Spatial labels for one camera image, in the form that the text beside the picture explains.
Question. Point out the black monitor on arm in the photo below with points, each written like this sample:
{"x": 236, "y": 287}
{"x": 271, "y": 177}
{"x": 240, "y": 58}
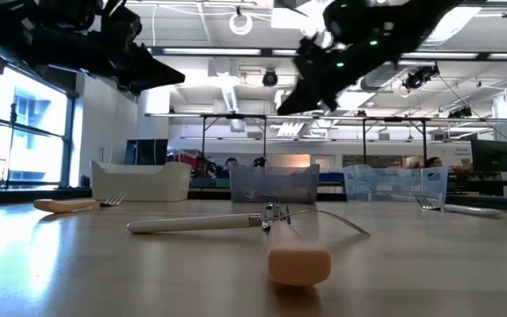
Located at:
{"x": 490, "y": 156}

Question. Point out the person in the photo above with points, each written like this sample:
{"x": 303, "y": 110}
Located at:
{"x": 231, "y": 162}
{"x": 434, "y": 162}

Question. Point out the large window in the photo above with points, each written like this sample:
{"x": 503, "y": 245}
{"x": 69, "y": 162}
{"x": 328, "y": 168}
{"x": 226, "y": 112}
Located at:
{"x": 33, "y": 132}

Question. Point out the black monitor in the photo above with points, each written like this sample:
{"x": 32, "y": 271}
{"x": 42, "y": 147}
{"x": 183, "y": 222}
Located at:
{"x": 148, "y": 152}

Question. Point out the black ceiling spotlight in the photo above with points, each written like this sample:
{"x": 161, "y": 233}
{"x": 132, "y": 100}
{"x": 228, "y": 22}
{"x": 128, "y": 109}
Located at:
{"x": 416, "y": 79}

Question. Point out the black background table frame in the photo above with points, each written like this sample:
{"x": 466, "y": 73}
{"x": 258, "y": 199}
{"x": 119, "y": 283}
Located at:
{"x": 394, "y": 119}
{"x": 236, "y": 115}

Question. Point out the white ventilation duct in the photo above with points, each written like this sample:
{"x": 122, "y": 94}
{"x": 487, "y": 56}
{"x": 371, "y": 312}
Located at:
{"x": 231, "y": 97}

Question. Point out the black ceiling dome camera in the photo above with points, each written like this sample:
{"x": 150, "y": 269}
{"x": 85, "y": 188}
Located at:
{"x": 270, "y": 78}

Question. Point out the ceiling light strip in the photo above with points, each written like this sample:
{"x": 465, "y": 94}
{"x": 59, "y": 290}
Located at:
{"x": 438, "y": 56}
{"x": 211, "y": 51}

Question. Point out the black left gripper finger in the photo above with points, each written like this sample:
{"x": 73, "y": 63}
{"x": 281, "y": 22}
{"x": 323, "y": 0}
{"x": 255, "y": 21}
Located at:
{"x": 152, "y": 70}

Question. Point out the grey translucent plastic bin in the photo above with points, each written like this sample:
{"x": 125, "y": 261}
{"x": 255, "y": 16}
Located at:
{"x": 288, "y": 185}

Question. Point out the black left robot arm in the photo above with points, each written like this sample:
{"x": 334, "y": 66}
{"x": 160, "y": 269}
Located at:
{"x": 38, "y": 39}

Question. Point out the white plastic bin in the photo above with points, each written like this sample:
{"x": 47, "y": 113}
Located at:
{"x": 139, "y": 185}

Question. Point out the black aluminium table frame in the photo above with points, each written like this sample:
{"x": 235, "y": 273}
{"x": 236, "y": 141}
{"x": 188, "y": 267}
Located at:
{"x": 209, "y": 194}

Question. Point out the clear plastic bin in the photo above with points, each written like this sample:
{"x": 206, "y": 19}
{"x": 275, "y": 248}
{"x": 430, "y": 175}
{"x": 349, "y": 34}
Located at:
{"x": 394, "y": 185}

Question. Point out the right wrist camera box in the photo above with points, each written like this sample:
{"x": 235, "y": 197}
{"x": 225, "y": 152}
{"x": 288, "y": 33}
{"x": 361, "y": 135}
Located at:
{"x": 346, "y": 22}

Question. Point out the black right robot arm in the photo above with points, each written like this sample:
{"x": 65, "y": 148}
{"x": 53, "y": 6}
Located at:
{"x": 416, "y": 17}

